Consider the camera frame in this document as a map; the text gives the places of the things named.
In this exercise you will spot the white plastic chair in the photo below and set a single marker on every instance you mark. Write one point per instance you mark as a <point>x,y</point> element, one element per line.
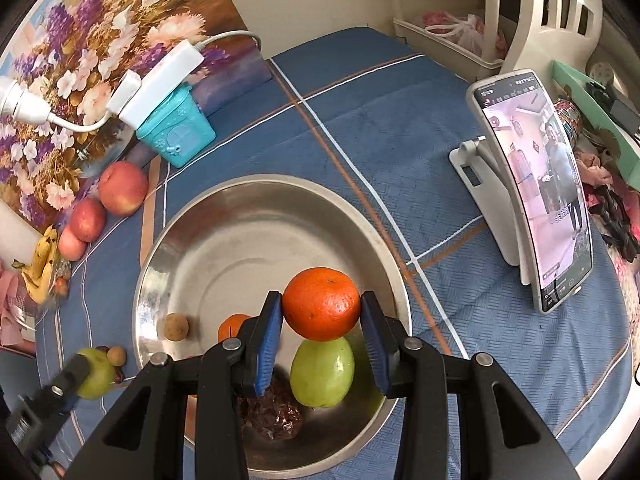
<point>550,5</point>

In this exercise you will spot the large wrinkled dark date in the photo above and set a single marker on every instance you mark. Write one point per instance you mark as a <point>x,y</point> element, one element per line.
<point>277,410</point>

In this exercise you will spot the round steel plate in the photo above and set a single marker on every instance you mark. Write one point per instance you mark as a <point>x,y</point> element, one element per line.
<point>235,245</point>

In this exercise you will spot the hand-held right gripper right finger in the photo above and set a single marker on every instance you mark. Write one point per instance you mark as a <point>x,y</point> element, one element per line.
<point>372,345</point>

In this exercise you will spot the white phone stand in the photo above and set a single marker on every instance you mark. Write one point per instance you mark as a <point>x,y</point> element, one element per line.
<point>480,170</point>

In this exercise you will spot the dark cloth pile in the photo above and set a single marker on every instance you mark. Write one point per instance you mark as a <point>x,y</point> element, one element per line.
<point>615,210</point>

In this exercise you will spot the white plug adapter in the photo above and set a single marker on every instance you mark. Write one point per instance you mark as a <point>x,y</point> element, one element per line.
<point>124,92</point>

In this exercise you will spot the teal toy house box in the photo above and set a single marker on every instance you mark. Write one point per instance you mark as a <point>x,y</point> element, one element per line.
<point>177,130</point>

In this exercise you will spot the flower painting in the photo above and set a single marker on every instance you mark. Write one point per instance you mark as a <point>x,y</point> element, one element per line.
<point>100,25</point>

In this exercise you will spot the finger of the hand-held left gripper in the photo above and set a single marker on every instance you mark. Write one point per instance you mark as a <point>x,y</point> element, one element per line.
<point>70,377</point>

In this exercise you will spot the large red apple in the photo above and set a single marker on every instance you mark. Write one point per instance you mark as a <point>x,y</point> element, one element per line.
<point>123,188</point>

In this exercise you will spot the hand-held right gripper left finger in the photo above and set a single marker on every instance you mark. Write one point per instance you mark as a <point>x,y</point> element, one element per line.
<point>267,345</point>

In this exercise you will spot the pale pink apple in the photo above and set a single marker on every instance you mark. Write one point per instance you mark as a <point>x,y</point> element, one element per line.
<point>71,245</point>

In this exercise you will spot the bunch of yellow bananas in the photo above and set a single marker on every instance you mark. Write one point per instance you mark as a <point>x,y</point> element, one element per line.
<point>42,265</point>

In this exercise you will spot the smartphone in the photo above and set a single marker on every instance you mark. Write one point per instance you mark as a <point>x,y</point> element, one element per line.
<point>537,190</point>

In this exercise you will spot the green jujube fruit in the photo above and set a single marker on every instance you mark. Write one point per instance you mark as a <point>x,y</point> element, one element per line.
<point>320,372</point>
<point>100,375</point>

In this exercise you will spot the medium red apple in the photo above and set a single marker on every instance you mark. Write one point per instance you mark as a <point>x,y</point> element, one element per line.
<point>88,220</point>

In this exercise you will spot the white power strip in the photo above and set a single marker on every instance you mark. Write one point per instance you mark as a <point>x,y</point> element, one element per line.
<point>160,82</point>

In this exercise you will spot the small red fruit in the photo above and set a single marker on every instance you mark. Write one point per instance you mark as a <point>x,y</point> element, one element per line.
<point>60,286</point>

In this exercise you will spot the green cardboard box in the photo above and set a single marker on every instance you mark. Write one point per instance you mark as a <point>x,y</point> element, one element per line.
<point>600,120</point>

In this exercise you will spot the brown longan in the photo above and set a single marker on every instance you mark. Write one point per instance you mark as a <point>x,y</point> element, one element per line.
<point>176,327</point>
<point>117,356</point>

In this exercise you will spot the pink plastic bag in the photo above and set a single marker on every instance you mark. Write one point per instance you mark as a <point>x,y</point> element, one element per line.
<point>465,27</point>

